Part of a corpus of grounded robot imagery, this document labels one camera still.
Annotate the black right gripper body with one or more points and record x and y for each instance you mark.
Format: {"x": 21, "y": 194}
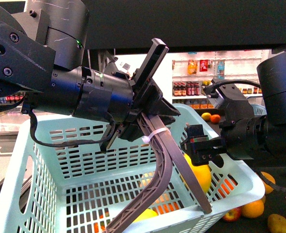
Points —
{"x": 197, "y": 145}

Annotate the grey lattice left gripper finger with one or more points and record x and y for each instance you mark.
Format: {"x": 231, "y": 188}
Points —
{"x": 150, "y": 193}

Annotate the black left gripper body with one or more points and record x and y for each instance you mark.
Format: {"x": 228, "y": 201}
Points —
{"x": 147, "y": 98}

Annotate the grey flat right gripper finger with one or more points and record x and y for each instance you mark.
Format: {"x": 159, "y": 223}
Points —
{"x": 185, "y": 170}

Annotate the yellow lemon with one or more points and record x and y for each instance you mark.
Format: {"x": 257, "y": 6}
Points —
{"x": 206, "y": 116}
{"x": 146, "y": 214}
{"x": 202, "y": 173}

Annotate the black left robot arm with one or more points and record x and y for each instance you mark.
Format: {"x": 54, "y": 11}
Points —
{"x": 41, "y": 52}

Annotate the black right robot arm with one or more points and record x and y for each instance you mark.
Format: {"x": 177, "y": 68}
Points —
{"x": 244, "y": 135}

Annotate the black upper shelf beam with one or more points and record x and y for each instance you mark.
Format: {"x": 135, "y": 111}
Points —
{"x": 186, "y": 25}

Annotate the white zip tie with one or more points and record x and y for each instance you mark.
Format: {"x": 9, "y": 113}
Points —
{"x": 147, "y": 139}

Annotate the orange tangerine far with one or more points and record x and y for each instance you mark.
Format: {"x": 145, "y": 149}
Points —
{"x": 215, "y": 119}

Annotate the small blue shopping basket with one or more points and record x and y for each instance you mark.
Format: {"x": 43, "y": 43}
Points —
{"x": 259, "y": 110}

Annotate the red apple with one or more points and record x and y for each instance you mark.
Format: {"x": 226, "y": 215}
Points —
{"x": 232, "y": 215}

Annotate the yellow orange fruit centre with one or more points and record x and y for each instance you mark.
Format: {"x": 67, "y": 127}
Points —
{"x": 253, "y": 209}

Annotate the olive kiwi lower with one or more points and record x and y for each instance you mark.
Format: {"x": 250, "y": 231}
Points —
{"x": 276, "y": 223}

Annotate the glass top freezer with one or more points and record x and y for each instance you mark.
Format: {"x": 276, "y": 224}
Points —
{"x": 10, "y": 123}

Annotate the white wall shelf with bottles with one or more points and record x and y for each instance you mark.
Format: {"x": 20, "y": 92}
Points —
{"x": 202, "y": 67}

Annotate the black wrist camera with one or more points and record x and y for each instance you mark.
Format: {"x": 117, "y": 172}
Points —
{"x": 225, "y": 95}

